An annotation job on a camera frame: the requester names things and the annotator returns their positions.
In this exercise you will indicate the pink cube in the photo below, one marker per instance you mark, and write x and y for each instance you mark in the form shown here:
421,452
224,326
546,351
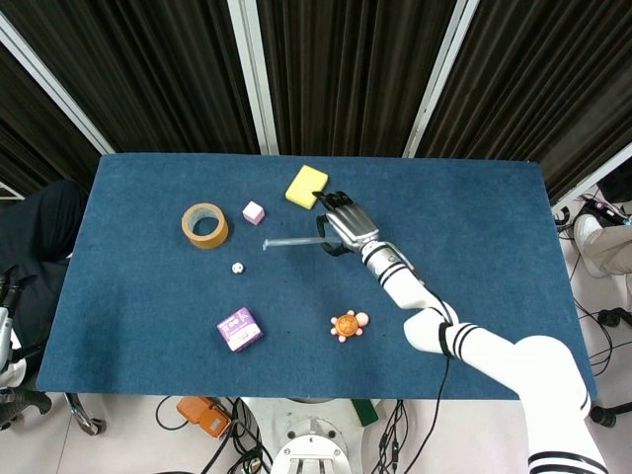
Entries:
253,213

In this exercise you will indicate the beige trouser leg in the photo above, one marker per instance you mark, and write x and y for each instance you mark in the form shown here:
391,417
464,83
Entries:
609,247

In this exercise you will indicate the orange turtle toy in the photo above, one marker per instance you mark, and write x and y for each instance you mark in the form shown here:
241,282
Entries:
348,326

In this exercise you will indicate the chrome chair leg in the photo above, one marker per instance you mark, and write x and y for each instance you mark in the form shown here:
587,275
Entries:
86,417

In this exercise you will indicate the small white die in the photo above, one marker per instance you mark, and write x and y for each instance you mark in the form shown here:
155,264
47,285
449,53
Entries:
238,268

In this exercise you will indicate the white frame post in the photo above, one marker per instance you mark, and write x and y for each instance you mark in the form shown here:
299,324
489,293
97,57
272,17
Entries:
592,175
257,79
439,79
54,84

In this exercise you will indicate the white shoe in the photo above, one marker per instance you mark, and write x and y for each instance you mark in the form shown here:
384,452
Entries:
586,228

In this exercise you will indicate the blue table cloth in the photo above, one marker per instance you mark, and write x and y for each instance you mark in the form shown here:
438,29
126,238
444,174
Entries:
148,296

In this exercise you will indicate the green flat object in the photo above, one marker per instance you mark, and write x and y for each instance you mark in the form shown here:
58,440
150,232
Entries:
366,412

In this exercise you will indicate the person in black clothes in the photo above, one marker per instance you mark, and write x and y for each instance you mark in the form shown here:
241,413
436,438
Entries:
39,222

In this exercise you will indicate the clear plastic tube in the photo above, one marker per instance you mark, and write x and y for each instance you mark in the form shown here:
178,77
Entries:
291,242

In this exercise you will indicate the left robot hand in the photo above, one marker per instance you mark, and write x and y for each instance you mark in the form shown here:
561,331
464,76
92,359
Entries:
11,286

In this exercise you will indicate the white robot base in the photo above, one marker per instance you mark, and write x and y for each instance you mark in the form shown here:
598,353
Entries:
316,439

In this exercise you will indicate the dark curtain panel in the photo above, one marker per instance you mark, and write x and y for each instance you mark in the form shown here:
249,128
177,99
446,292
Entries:
158,74
345,74
543,84
34,128

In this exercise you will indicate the purple tissue box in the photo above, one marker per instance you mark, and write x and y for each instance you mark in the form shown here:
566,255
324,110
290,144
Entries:
239,330

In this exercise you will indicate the orange control pendant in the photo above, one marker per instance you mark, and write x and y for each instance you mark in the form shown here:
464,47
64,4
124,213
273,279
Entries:
205,416

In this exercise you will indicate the yellow sponge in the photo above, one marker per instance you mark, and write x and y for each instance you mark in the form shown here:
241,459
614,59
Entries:
306,186

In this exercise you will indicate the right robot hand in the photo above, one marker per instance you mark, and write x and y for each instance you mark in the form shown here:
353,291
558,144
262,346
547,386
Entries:
351,222

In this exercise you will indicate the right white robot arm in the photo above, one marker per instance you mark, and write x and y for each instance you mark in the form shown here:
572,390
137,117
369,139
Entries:
494,345

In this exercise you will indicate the orange tape roll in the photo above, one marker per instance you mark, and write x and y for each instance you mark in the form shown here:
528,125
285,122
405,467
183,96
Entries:
205,238

